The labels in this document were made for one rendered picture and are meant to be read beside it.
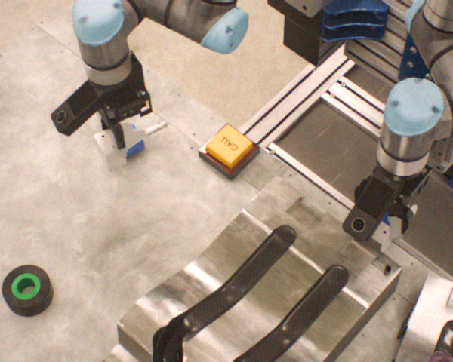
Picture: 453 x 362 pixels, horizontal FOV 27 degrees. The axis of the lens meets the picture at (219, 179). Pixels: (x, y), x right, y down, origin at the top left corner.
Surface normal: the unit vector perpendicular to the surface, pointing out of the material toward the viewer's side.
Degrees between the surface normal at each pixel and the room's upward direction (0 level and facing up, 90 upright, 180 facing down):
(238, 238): 3
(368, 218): 31
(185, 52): 0
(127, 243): 0
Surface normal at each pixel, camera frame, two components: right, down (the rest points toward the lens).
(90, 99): -0.50, -0.22
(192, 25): -0.51, 0.44
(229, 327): 0.29, -0.76
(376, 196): -0.34, -0.07
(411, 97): -0.03, -0.51
